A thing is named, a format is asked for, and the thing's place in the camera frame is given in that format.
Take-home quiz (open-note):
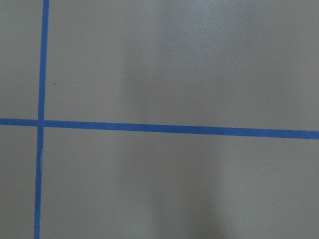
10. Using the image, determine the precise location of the brown table mat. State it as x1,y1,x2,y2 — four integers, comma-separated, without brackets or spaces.
0,0,319,239

